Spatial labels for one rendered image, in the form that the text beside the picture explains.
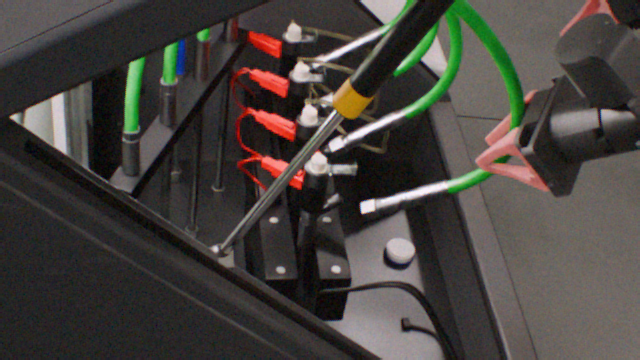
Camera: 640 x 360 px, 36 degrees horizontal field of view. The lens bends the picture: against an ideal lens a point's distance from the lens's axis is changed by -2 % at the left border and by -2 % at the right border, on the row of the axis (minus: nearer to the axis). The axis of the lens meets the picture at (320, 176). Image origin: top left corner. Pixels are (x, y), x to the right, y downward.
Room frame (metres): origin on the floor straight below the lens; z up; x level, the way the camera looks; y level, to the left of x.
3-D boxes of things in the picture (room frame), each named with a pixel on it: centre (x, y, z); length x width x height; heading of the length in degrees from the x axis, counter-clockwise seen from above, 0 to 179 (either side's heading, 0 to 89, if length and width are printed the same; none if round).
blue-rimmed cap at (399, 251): (0.96, -0.13, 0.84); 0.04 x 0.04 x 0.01
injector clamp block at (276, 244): (0.92, 0.03, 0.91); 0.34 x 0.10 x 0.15; 14
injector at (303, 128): (0.89, 0.01, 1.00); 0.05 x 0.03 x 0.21; 104
